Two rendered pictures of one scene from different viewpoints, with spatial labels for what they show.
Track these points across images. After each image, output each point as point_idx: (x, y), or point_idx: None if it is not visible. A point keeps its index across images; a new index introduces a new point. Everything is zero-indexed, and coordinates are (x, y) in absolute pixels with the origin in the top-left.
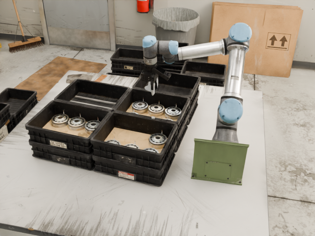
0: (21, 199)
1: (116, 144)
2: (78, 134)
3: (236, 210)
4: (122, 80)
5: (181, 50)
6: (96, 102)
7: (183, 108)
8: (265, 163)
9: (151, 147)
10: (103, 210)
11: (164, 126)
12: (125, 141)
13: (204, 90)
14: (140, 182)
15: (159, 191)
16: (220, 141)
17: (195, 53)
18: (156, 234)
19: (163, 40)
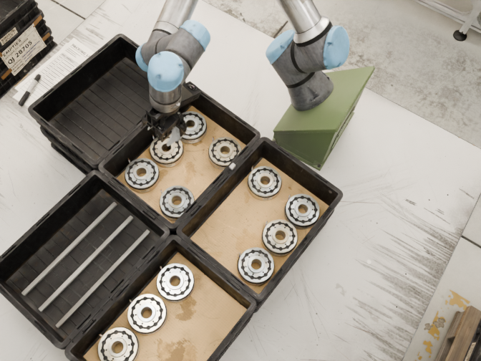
0: None
1: (290, 256)
2: (182, 319)
3: (396, 143)
4: None
5: (175, 26)
6: (74, 253)
7: (221, 107)
8: None
9: (272, 199)
10: (348, 321)
11: (251, 157)
12: (238, 236)
13: (86, 44)
14: None
15: (332, 224)
16: (355, 97)
17: (192, 8)
18: (413, 259)
19: (180, 42)
